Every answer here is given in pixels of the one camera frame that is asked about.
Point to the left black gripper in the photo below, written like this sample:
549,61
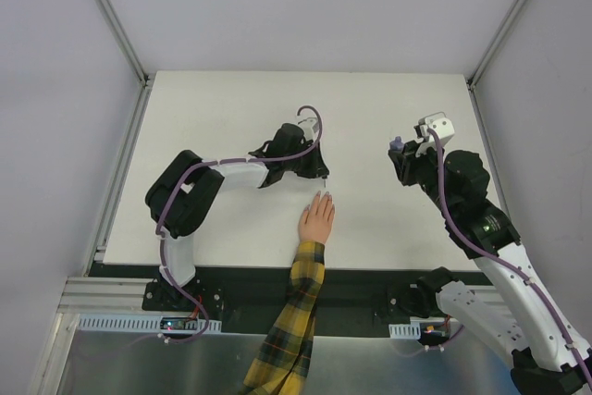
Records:
316,166

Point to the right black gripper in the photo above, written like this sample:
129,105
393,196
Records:
402,166

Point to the purple nail polish bottle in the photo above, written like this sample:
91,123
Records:
397,144

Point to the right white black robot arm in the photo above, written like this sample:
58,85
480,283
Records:
543,350

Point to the yellow plaid sleeve forearm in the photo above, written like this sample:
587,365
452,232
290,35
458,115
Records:
282,363

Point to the mannequin hand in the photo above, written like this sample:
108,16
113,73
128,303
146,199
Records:
317,219

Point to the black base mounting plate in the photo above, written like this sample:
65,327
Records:
245,300

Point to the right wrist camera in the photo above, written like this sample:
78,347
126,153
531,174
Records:
434,131

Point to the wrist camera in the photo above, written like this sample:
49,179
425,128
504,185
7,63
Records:
434,131
311,128

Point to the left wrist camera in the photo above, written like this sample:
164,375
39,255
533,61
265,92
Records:
311,128

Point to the right white cable duct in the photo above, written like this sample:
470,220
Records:
411,331

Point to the white cable duct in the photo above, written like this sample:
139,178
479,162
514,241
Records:
411,331
147,324

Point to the right aluminium frame post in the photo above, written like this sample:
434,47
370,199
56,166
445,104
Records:
500,35

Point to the aluminium frame post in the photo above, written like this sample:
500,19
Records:
500,35
122,40

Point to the left white cable duct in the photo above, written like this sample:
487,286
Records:
147,324

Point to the left aluminium frame post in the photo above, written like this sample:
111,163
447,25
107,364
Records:
122,40

